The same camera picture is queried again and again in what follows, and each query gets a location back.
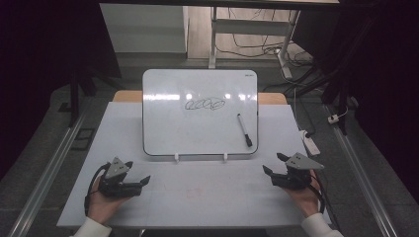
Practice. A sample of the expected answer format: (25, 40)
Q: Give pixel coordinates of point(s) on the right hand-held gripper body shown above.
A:
(294, 179)

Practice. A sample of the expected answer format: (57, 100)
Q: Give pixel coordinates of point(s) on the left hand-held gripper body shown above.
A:
(113, 189)

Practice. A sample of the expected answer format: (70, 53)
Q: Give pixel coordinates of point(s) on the white marker pen black cap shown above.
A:
(244, 128)

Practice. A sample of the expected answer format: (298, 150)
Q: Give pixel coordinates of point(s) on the white whiteboard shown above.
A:
(197, 131)

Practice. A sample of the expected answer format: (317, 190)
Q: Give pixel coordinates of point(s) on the person's left hand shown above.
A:
(103, 207)

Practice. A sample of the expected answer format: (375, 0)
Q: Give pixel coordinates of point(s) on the person's right hand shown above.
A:
(304, 200)

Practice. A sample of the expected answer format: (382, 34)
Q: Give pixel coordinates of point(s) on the black floor plate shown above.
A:
(84, 139)

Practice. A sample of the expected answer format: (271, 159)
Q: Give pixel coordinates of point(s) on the white whiteboard stand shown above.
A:
(201, 157)

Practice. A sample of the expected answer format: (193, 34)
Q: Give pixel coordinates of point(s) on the small white plug adapter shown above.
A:
(333, 118)

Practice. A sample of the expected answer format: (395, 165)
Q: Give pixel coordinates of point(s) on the black metal stand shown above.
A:
(74, 95)

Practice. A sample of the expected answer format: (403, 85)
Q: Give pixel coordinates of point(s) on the black tripod stand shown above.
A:
(332, 82)

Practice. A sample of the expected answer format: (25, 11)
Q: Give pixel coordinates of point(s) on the white cabinet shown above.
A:
(145, 29)

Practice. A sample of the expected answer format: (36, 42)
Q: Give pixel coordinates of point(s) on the aluminium rail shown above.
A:
(42, 184)
(362, 177)

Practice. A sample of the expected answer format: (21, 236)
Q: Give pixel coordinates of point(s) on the white desk frame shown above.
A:
(250, 27)

